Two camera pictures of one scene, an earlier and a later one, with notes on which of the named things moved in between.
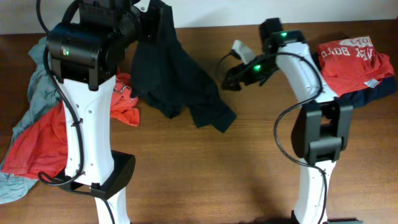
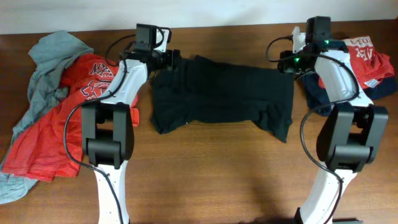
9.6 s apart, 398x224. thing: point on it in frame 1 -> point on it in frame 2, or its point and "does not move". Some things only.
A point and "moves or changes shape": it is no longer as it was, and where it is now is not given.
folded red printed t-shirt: x=351 y=65 does not move
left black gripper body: x=149 y=27 -> x=166 y=60
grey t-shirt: x=43 y=93 does not move
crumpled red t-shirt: x=41 y=149 does not move
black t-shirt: x=167 y=74 moves or changes shape
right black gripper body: x=257 y=70 -> x=295 y=63
